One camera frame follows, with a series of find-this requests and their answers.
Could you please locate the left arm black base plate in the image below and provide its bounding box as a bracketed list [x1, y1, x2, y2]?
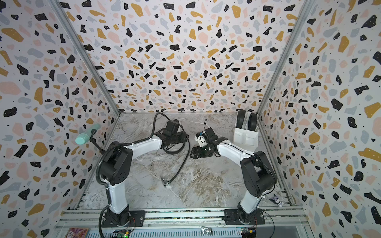
[101, 210, 146, 228]

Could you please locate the small crumpled wrapper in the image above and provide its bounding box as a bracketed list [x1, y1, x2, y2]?
[270, 194, 283, 207]

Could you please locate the pink printed card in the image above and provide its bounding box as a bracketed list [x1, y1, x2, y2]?
[65, 228, 89, 238]

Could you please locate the black belt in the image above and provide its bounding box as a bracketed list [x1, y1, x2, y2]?
[248, 113, 258, 131]
[236, 110, 246, 129]
[161, 139, 191, 187]

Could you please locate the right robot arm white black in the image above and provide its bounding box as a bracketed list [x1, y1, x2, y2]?
[190, 128, 277, 224]

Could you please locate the aluminium mounting rail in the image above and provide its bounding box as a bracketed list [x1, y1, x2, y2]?
[55, 206, 310, 231]

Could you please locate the white storage roll organizer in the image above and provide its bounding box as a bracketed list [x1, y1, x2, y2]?
[233, 111, 259, 152]

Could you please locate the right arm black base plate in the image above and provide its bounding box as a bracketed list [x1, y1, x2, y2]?
[222, 208, 265, 226]

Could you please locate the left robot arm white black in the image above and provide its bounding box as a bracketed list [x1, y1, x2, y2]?
[96, 113, 189, 227]

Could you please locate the green microphone on black stand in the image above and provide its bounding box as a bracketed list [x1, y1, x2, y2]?
[75, 124, 105, 155]

